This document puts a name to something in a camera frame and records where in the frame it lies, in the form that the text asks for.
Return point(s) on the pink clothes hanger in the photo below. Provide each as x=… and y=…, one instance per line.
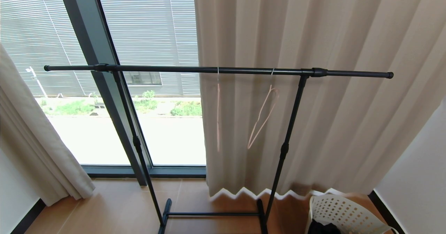
x=262, y=109
x=218, y=122

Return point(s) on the black knitted garment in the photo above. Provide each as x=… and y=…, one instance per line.
x=322, y=228

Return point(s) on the black clothes rack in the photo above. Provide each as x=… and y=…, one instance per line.
x=209, y=69

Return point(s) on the white laundry basket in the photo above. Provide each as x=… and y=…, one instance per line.
x=348, y=215

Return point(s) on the beige curtain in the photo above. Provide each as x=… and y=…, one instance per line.
x=28, y=140
x=348, y=122

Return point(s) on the window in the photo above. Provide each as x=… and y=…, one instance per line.
x=83, y=28

